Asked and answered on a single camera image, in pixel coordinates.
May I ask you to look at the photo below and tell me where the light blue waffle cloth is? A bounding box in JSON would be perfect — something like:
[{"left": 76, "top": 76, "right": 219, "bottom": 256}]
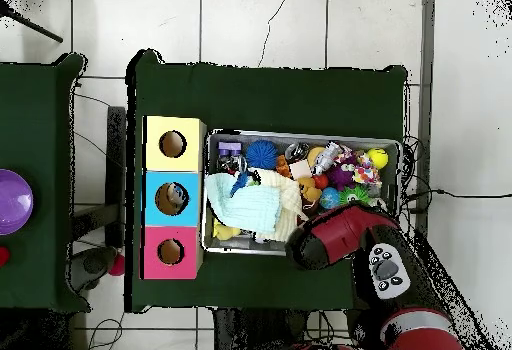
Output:
[{"left": 204, "top": 172, "right": 282, "bottom": 235}]

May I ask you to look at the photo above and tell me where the cream waffle cloth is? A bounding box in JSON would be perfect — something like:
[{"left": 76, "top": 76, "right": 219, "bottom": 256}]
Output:
[{"left": 253, "top": 167, "right": 310, "bottom": 243}]

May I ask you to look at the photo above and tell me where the bottle with blue label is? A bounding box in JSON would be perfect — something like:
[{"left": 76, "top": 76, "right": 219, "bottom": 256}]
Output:
[{"left": 167, "top": 185, "right": 189, "bottom": 207}]

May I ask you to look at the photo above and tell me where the wooden box with three holes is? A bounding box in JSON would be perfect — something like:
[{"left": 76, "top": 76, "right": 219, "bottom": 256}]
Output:
[{"left": 141, "top": 115, "right": 209, "bottom": 280}]

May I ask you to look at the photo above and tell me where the blue spiky rubber ball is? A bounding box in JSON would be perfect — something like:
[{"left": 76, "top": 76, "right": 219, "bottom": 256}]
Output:
[{"left": 244, "top": 140, "right": 279, "bottom": 169}]

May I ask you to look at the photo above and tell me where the crushed black drink can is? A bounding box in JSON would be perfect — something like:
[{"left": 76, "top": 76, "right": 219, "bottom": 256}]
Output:
[{"left": 217, "top": 154, "right": 247, "bottom": 175}]

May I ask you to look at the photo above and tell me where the purple toy brick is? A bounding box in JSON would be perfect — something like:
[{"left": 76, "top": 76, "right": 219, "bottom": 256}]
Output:
[{"left": 217, "top": 141, "right": 243, "bottom": 157}]

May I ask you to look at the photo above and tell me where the brown plush teddy bear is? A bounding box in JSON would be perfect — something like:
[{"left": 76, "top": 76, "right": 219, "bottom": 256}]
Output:
[{"left": 297, "top": 176, "right": 323, "bottom": 204}]

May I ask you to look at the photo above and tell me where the silver toy robot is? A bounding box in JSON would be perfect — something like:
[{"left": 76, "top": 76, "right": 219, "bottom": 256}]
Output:
[{"left": 311, "top": 141, "right": 344, "bottom": 176}]

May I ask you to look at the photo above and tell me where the blue globe ball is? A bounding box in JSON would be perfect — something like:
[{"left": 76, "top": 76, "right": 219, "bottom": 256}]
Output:
[{"left": 319, "top": 186, "right": 341, "bottom": 210}]

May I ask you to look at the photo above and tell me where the dark green table cloth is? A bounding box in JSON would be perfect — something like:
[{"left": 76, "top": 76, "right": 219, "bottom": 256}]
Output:
[
  {"left": 125, "top": 48, "right": 409, "bottom": 314},
  {"left": 0, "top": 54, "right": 91, "bottom": 313}
]

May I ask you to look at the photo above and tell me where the green googly-eyed spiky toy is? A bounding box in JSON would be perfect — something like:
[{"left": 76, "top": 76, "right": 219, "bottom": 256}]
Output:
[{"left": 339, "top": 184, "right": 371, "bottom": 206}]

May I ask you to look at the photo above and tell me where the yellow smiley ball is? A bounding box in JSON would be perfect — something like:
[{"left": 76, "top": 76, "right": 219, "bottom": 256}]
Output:
[{"left": 366, "top": 147, "right": 390, "bottom": 170}]

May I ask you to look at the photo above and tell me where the black upright panel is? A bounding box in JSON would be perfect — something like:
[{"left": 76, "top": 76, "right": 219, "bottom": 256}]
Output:
[{"left": 104, "top": 105, "right": 128, "bottom": 247}]

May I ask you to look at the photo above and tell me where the grey object with red knob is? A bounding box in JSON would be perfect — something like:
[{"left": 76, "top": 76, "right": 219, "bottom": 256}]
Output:
[{"left": 69, "top": 245, "right": 126, "bottom": 291}]

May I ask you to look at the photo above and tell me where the purple ball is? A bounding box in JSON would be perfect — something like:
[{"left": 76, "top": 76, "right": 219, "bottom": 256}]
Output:
[{"left": 0, "top": 168, "right": 34, "bottom": 236}]

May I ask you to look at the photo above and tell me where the black tripod leg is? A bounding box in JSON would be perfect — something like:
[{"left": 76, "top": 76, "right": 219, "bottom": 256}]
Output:
[{"left": 0, "top": 0, "right": 64, "bottom": 44}]

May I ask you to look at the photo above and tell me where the grey wire mesh bin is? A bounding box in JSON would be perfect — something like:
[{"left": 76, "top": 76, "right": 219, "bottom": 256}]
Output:
[{"left": 201, "top": 128, "right": 403, "bottom": 262}]

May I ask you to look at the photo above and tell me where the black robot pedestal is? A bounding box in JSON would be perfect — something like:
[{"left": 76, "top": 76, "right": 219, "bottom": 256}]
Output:
[{"left": 213, "top": 307, "right": 353, "bottom": 350}]

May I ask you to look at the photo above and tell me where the black power cable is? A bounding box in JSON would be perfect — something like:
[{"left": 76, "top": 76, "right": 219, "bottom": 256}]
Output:
[{"left": 403, "top": 187, "right": 512, "bottom": 215}]

